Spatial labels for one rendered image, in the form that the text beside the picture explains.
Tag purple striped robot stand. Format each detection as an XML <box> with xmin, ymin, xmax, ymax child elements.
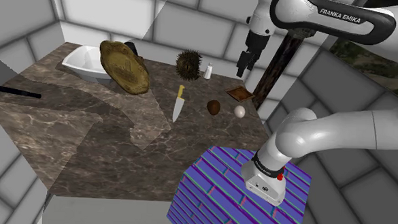
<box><xmin>166</xmin><ymin>144</ymin><xmax>314</xmax><ymax>224</ymax></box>

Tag white egg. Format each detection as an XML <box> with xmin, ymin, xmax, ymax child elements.
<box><xmin>233</xmin><ymin>105</ymin><xmax>247</xmax><ymax>119</ymax></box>

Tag black rod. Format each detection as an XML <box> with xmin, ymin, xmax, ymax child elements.
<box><xmin>0</xmin><ymin>85</ymin><xmax>43</xmax><ymax>99</ymax></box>

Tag window with dark wooden frame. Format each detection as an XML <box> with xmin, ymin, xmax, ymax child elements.
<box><xmin>252</xmin><ymin>25</ymin><xmax>398</xmax><ymax>115</ymax></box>

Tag brown square wooden tray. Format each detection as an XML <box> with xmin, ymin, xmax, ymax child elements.
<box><xmin>225</xmin><ymin>85</ymin><xmax>256</xmax><ymax>103</ymax></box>

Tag small black object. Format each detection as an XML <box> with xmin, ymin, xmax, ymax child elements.
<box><xmin>123</xmin><ymin>41</ymin><xmax>139</xmax><ymax>57</ymax></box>

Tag dark spiky ball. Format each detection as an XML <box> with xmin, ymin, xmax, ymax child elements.
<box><xmin>174</xmin><ymin>48</ymin><xmax>204</xmax><ymax>82</ymax></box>

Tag white sink basin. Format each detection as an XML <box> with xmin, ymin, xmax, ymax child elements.
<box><xmin>61</xmin><ymin>44</ymin><xmax>116</xmax><ymax>85</ymax></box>

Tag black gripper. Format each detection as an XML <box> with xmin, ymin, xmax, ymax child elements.
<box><xmin>235</xmin><ymin>29</ymin><xmax>272</xmax><ymax>80</ymax></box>

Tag yellow-handled kitchen knife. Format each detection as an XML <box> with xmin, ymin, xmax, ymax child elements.
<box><xmin>171</xmin><ymin>84</ymin><xmax>186</xmax><ymax>124</ymax></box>

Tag white salt shaker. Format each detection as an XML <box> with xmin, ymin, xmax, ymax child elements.
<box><xmin>203</xmin><ymin>62</ymin><xmax>214</xmax><ymax>80</ymax></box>

